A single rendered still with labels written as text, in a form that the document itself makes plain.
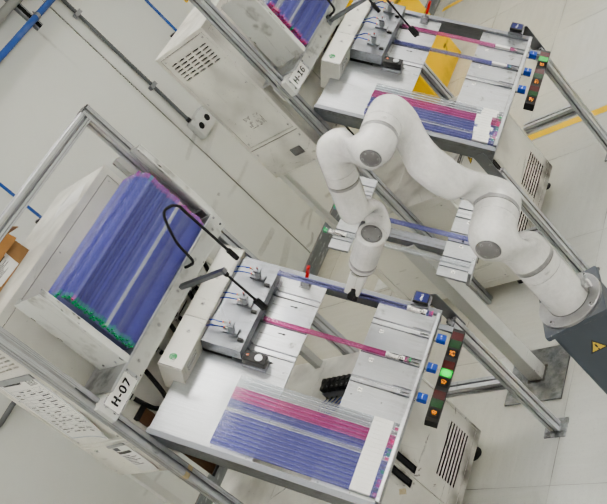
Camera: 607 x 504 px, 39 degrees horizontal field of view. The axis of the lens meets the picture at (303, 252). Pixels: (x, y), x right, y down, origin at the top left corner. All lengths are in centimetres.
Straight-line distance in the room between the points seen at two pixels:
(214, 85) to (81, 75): 126
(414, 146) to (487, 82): 142
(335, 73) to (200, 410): 152
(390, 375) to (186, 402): 62
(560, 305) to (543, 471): 92
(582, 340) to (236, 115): 176
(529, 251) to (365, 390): 69
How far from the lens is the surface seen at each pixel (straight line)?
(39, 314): 255
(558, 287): 241
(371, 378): 267
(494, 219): 223
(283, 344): 274
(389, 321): 278
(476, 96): 351
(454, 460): 325
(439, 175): 219
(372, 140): 208
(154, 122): 478
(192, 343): 268
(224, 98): 357
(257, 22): 339
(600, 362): 258
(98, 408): 253
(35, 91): 449
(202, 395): 268
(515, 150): 404
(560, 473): 317
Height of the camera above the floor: 226
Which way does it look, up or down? 24 degrees down
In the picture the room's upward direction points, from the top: 47 degrees counter-clockwise
